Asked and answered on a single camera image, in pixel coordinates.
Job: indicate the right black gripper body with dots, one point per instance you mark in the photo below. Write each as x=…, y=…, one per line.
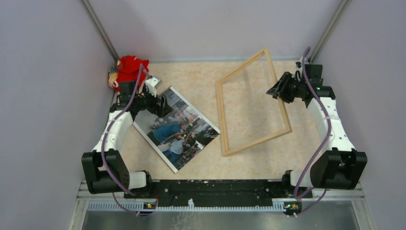
x=298, y=86

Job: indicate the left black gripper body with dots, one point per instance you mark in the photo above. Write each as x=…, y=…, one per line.
x=147, y=101

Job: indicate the printed photo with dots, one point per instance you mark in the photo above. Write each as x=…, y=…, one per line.
x=181, y=135

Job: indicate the wooden picture frame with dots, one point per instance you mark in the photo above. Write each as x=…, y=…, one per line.
x=247, y=115

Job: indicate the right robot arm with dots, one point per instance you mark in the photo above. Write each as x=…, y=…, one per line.
x=338, y=165

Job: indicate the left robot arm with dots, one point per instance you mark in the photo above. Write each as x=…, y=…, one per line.
x=104, y=167

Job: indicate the red crumpled cloth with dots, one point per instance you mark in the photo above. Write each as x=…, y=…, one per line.
x=126, y=69

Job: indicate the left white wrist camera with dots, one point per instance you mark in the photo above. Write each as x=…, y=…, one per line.
x=152, y=84

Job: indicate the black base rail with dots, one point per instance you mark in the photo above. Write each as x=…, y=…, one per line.
x=214, y=193

